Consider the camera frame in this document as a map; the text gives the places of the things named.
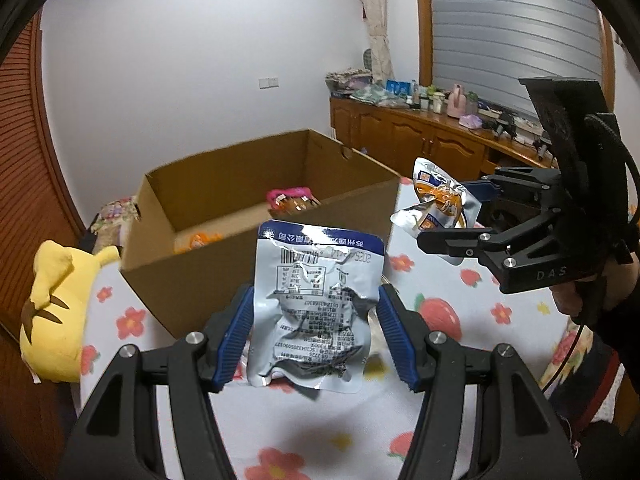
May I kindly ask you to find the cluster of small bottles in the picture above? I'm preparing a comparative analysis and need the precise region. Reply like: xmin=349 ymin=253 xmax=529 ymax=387
xmin=410 ymin=80 xmax=448 ymax=113

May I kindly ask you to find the window with grey blind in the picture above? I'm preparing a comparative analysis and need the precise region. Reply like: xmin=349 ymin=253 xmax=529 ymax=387
xmin=412 ymin=0 xmax=616 ymax=121

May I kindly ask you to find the person's right hand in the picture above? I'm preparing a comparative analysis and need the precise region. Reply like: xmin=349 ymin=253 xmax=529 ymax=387
xmin=550 ymin=254 xmax=640 ymax=327

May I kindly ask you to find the pile of papers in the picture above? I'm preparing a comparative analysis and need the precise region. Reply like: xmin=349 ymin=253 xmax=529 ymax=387
xmin=326 ymin=67 xmax=373 ymax=96

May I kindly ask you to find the person's right forearm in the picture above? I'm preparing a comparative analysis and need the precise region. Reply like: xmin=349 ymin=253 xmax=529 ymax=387
xmin=565 ymin=305 xmax=640 ymax=461

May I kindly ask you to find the pink snack packet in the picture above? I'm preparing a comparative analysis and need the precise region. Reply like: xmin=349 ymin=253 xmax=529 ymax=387
xmin=266 ymin=187 xmax=321 ymax=213

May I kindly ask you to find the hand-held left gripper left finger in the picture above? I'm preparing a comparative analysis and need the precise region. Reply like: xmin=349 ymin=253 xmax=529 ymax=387
xmin=60 ymin=284 xmax=256 ymax=480

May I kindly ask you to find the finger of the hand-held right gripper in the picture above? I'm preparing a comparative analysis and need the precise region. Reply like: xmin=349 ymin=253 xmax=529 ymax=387
xmin=459 ymin=165 xmax=564 ymax=212
xmin=417 ymin=207 xmax=567 ymax=265

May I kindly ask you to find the brown cardboard box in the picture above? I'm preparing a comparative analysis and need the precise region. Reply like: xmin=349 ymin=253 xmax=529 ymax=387
xmin=120 ymin=129 xmax=401 ymax=338

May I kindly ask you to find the white and orange snack packet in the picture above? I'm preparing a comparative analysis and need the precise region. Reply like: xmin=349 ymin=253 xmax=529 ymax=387
xmin=391 ymin=157 xmax=482 ymax=265

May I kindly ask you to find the green patterned cloth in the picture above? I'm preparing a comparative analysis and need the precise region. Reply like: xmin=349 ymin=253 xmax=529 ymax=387
xmin=350 ymin=85 xmax=406 ymax=108

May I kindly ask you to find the wooden slatted wardrobe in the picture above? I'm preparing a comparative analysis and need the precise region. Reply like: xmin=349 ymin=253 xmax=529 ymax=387
xmin=0 ymin=10 xmax=86 ymax=461

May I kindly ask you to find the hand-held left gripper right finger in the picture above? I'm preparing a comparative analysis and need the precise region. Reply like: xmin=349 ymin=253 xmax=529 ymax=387
xmin=376 ymin=284 xmax=583 ymax=480

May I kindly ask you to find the cream curtain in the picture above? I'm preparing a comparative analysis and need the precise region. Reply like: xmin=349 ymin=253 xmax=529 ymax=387
xmin=352 ymin=0 xmax=396 ymax=83

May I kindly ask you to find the yellow plush toy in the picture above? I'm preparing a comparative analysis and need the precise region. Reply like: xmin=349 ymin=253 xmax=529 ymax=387
xmin=19 ymin=240 xmax=122 ymax=385

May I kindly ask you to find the silver snack packet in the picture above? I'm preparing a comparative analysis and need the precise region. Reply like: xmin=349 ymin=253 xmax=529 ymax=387
xmin=246 ymin=220 xmax=387 ymax=395

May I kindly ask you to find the white flower print blanket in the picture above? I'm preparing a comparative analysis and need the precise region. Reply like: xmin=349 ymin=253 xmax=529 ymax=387
xmin=80 ymin=175 xmax=621 ymax=480

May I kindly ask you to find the wooden sideboard cabinet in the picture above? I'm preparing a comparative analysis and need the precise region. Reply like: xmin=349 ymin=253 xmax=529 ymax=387
xmin=330 ymin=97 xmax=561 ymax=181

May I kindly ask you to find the pink kettle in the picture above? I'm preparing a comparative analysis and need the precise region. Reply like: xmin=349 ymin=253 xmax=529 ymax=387
xmin=446 ymin=83 xmax=466 ymax=117

